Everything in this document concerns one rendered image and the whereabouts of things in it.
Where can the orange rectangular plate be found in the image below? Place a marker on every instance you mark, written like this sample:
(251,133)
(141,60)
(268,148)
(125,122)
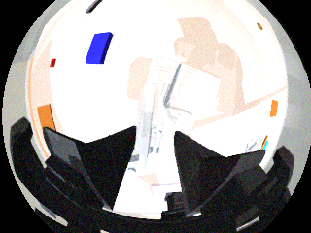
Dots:
(273,109)

